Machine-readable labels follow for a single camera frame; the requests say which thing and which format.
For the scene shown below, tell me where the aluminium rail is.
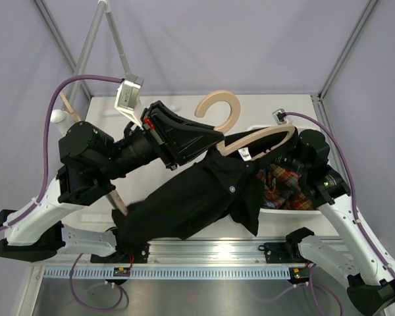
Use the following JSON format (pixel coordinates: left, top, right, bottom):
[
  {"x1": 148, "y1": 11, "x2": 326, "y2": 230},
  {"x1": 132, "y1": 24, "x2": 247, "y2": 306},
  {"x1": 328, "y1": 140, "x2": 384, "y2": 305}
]
[{"x1": 80, "y1": 238, "x2": 305, "y2": 267}]

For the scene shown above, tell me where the beige hanger of plaid shirt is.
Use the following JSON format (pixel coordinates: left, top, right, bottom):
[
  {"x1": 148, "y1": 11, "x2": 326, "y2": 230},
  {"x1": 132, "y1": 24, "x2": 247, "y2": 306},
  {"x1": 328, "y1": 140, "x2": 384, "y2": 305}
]
[{"x1": 59, "y1": 92, "x2": 128, "y2": 216}]

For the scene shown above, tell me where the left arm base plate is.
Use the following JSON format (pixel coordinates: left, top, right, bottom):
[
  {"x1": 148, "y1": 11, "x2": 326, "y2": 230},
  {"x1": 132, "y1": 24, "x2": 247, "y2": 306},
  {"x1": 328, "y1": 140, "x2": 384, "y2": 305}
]
[{"x1": 90, "y1": 242, "x2": 149, "y2": 264}]

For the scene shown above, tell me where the white slotted cable duct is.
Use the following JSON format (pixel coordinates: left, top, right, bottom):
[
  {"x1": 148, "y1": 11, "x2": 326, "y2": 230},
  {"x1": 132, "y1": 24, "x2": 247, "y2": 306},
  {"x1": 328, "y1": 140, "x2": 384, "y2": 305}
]
[{"x1": 43, "y1": 266, "x2": 291, "y2": 280}]

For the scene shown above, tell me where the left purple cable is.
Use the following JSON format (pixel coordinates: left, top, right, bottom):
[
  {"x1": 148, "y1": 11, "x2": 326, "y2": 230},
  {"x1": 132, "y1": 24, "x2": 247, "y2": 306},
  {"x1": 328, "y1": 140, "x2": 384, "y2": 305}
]
[{"x1": 0, "y1": 74, "x2": 129, "y2": 312}]

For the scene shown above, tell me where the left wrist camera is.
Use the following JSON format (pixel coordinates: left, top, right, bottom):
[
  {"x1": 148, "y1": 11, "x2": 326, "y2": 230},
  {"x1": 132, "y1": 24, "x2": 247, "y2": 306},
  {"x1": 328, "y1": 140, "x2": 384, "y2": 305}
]
[{"x1": 115, "y1": 74, "x2": 145, "y2": 128}]

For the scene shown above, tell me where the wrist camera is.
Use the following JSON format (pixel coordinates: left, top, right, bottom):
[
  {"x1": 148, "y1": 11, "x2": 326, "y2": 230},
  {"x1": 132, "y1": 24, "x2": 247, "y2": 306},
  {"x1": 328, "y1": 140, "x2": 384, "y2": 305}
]
[
  {"x1": 272, "y1": 109, "x2": 292, "y2": 125},
  {"x1": 115, "y1": 74, "x2": 145, "y2": 128}
]

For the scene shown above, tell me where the white plastic basket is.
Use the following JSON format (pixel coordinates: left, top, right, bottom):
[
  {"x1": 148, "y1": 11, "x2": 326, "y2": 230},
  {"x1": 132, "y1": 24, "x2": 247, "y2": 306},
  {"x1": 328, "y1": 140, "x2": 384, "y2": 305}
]
[{"x1": 246, "y1": 124, "x2": 323, "y2": 219}]

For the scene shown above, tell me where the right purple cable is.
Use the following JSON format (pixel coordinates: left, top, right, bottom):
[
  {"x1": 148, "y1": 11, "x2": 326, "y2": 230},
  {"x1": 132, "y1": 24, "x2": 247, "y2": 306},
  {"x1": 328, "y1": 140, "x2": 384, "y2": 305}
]
[{"x1": 250, "y1": 111, "x2": 395, "y2": 316}]

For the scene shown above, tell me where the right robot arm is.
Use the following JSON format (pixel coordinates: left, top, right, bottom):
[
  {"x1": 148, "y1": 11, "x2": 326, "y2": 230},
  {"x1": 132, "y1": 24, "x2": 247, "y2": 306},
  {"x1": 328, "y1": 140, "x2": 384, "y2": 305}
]
[{"x1": 278, "y1": 129, "x2": 395, "y2": 315}]

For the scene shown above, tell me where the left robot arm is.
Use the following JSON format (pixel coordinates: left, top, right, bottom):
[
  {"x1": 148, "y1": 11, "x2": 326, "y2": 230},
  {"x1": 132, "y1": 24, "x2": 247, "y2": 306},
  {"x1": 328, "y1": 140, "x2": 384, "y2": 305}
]
[{"x1": 0, "y1": 101, "x2": 224, "y2": 263}]

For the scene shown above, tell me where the black shirt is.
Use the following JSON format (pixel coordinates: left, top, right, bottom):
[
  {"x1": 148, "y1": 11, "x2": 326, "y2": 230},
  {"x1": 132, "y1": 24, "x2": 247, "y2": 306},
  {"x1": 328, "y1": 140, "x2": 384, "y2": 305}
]
[{"x1": 112, "y1": 133, "x2": 299, "y2": 252}]

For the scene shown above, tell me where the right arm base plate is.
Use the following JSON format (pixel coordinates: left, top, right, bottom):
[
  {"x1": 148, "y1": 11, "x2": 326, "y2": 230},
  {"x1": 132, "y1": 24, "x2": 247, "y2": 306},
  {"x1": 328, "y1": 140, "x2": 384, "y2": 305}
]
[{"x1": 257, "y1": 242, "x2": 302, "y2": 263}]

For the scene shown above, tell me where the clothes rack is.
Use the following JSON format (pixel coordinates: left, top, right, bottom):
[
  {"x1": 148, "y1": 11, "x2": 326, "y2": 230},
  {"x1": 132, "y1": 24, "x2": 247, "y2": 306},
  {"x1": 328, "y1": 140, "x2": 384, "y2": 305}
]
[{"x1": 51, "y1": 0, "x2": 182, "y2": 218}]

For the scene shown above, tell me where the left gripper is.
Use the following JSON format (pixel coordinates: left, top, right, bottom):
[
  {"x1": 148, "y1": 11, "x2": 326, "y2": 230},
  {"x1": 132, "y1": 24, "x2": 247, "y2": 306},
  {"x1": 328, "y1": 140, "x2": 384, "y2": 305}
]
[{"x1": 98, "y1": 100, "x2": 223, "y2": 180}]

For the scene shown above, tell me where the purple cable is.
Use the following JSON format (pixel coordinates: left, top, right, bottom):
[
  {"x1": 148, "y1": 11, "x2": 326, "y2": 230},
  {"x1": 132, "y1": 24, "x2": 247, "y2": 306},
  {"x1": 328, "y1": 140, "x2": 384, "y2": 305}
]
[
  {"x1": 0, "y1": 74, "x2": 129, "y2": 312},
  {"x1": 250, "y1": 111, "x2": 395, "y2": 316}
]

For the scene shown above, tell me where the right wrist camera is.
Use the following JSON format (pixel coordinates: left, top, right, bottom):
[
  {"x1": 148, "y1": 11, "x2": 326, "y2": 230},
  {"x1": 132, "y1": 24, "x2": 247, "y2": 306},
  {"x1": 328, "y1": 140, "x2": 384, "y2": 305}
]
[{"x1": 272, "y1": 109, "x2": 292, "y2": 125}]

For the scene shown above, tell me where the plaid shirt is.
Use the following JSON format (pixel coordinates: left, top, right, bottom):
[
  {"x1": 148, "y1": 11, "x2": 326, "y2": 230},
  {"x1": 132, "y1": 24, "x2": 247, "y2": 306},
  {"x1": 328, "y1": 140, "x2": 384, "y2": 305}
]
[{"x1": 257, "y1": 164, "x2": 317, "y2": 211}]

